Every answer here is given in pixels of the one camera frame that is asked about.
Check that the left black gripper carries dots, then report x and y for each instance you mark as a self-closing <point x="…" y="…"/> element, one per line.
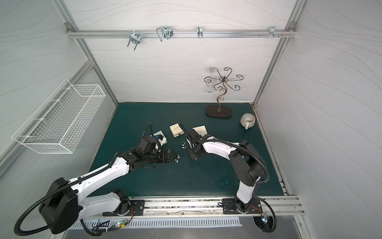
<point x="161" y="157"/>

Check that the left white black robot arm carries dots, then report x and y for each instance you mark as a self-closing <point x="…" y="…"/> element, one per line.
<point x="68" y="201"/>

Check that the dark green table mat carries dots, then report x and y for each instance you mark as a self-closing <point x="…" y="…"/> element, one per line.
<point x="209" y="175"/>

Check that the white wire basket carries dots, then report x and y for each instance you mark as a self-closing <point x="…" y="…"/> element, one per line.
<point x="57" y="126"/>

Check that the aluminium cross bar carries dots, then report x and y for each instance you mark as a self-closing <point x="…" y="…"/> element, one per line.
<point x="179" y="34"/>

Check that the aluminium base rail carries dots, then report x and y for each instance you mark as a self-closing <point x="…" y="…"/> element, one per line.
<point x="182" y="206"/>

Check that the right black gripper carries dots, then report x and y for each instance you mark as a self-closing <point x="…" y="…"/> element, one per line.
<point x="192" y="145"/>

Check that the grey ribbed ceramic ornament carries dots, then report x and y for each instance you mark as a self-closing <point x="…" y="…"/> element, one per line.
<point x="248" y="120"/>

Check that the mint green jewelry box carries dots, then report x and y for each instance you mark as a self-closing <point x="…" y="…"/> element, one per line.
<point x="160" y="136"/>

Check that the middle metal clamp hook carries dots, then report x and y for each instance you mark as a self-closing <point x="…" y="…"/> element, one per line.
<point x="164" y="32"/>

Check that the cream drawer jewelry box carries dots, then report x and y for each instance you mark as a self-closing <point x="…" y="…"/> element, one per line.
<point x="201" y="130"/>

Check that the right metal clamp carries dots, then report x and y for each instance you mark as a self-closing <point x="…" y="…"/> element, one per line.
<point x="272" y="33"/>

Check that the small metal clamp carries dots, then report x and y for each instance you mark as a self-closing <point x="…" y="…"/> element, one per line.
<point x="200" y="32"/>

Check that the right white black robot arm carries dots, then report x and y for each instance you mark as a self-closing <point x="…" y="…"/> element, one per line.
<point x="249" y="166"/>

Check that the black metal jewelry stand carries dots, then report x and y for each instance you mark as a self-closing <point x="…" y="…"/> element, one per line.
<point x="222" y="85"/>

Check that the clear glass on stand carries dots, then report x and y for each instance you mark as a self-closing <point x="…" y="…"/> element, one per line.
<point x="210" y="80"/>

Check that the metal clamp hook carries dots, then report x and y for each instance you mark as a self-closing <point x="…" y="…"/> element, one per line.
<point x="134" y="39"/>
<point x="164" y="32"/>

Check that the left metal clamp hook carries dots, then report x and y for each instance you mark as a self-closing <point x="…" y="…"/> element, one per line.
<point x="134" y="39"/>

